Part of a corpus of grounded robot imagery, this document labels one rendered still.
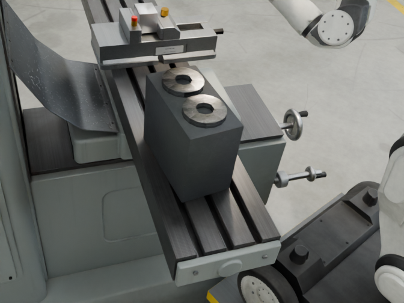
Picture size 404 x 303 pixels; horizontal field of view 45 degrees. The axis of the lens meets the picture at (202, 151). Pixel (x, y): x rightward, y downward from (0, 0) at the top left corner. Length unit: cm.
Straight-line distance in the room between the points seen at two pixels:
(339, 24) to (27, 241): 103
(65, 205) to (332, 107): 192
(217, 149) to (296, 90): 211
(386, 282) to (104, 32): 100
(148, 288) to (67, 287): 28
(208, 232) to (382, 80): 253
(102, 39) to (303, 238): 80
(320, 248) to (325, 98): 171
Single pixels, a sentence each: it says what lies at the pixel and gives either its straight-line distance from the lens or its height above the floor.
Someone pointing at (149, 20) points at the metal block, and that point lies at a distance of 139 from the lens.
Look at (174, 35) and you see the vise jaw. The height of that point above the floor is 100.
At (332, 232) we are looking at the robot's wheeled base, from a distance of 151.
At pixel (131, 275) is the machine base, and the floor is 20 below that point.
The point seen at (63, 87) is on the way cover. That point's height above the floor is 89.
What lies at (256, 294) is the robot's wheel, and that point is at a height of 48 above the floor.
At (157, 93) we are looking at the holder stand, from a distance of 101.
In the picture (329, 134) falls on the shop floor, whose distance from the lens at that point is 279.
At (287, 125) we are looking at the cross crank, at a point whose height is 62.
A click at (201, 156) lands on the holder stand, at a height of 105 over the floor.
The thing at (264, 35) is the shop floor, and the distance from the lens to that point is 352.
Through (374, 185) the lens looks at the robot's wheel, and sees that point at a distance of 170.
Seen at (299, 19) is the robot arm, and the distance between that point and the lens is 119.
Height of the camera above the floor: 171
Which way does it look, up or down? 44 degrees down
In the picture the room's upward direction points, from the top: 9 degrees clockwise
